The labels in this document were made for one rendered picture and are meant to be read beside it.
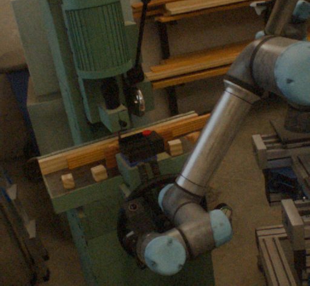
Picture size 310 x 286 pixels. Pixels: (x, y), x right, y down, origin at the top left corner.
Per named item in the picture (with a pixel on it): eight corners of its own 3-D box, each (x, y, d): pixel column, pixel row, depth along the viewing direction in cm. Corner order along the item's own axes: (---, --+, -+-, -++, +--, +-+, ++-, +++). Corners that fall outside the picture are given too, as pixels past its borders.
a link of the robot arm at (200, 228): (207, 194, 101) (164, 212, 98) (232, 217, 91) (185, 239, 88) (213, 221, 104) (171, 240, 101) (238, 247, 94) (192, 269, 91)
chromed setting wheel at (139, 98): (141, 122, 164) (135, 91, 159) (131, 113, 175) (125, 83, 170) (149, 120, 165) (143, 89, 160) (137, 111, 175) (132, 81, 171)
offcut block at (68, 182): (63, 185, 141) (61, 175, 139) (73, 182, 141) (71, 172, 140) (65, 189, 138) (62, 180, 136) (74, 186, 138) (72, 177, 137)
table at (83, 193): (60, 230, 128) (56, 213, 126) (44, 186, 155) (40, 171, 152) (240, 167, 146) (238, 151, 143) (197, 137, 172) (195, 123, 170)
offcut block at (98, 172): (103, 173, 144) (102, 164, 142) (108, 177, 141) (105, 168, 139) (92, 177, 142) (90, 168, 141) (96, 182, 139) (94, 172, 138)
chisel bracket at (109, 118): (112, 137, 148) (108, 114, 145) (101, 125, 160) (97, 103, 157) (133, 131, 150) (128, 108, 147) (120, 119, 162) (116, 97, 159)
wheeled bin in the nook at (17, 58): (25, 188, 336) (-14, 66, 298) (23, 160, 384) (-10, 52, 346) (106, 166, 349) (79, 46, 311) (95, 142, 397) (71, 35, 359)
